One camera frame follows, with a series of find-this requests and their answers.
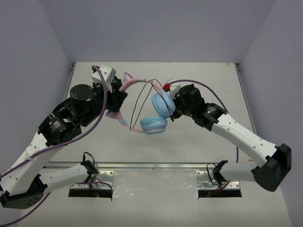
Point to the pink blue cat-ear headphones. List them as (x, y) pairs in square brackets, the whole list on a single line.
[(162, 106)]

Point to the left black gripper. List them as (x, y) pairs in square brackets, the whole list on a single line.
[(119, 95)]

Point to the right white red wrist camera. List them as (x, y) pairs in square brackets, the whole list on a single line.
[(171, 87)]

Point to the metal base plate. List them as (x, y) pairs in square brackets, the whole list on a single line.
[(102, 181), (204, 183)]

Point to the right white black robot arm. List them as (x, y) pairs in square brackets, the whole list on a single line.
[(270, 163)]

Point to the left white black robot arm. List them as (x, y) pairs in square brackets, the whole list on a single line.
[(23, 184)]

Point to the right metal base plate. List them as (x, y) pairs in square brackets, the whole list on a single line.
[(204, 183)]

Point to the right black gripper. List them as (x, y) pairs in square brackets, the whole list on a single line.
[(176, 115)]

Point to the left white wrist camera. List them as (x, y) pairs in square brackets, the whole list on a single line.
[(103, 75)]

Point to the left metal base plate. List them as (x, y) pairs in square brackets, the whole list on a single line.
[(102, 181)]

